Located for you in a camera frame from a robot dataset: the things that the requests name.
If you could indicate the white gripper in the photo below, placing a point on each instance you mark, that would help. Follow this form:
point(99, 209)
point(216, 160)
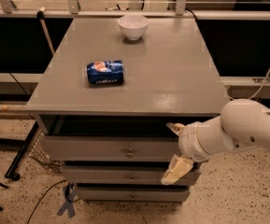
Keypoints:
point(189, 144)

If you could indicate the grey top drawer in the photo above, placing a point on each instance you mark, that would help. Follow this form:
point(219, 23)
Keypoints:
point(81, 148)

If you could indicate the grey drawer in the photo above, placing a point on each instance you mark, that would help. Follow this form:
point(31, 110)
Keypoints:
point(132, 194)
point(129, 173)
point(81, 148)

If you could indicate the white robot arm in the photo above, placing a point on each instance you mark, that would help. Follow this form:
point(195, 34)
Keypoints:
point(242, 125)

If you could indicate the grey bottom drawer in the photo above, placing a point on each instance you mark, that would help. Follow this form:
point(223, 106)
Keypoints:
point(132, 194)

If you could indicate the grey drawer cabinet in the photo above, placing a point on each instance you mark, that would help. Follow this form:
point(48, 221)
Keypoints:
point(168, 77)

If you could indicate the grey middle drawer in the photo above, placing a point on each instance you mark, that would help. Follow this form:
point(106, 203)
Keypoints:
point(129, 173)

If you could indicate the blue pepsi can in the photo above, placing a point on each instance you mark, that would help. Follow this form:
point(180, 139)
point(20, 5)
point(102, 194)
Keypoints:
point(105, 72)

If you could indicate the blue tape on floor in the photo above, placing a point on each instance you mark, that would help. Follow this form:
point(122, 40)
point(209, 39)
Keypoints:
point(69, 198)

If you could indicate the white bowl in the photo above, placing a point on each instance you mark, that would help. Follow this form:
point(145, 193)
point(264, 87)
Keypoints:
point(133, 26)

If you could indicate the black metal floor bar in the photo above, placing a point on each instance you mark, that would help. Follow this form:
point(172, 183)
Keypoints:
point(12, 169)

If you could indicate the wire mesh basket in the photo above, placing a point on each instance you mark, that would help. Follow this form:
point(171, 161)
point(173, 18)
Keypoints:
point(38, 154)

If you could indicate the metal rail frame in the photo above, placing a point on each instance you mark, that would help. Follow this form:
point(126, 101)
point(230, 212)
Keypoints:
point(134, 13)

